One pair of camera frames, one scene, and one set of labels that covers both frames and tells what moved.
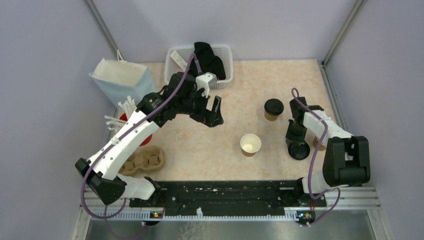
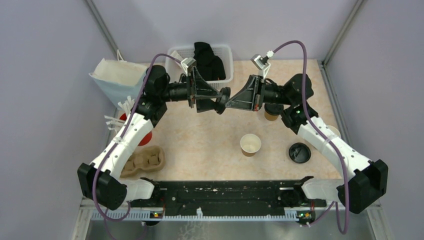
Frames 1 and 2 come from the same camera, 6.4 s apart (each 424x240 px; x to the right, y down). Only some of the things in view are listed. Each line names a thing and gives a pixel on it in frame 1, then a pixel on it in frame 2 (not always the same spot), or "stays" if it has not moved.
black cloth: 208,62 stays
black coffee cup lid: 274,106 stays
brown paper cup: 250,144 stays
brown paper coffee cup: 271,117 stays
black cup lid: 299,151 -> 222,100
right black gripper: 290,138 -> 251,97
